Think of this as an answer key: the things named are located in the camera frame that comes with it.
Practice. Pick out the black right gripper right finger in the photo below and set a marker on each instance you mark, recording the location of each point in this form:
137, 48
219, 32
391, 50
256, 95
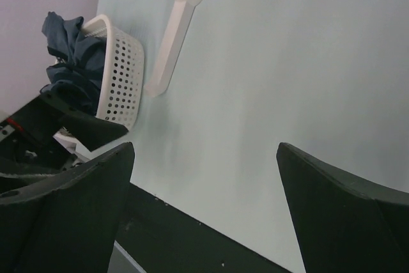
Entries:
343, 223

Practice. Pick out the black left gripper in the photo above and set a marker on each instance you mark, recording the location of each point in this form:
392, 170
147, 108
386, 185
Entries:
28, 145

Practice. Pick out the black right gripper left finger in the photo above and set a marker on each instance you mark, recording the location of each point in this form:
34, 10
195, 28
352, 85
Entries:
64, 221

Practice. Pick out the navy blue t-shirt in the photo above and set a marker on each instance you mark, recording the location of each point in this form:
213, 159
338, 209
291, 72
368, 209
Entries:
76, 78

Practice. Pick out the white perforated plastic basket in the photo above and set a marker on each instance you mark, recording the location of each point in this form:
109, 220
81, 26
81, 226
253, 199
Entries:
123, 72

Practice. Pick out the silver clothes rack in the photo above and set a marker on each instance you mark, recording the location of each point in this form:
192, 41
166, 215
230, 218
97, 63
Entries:
170, 48

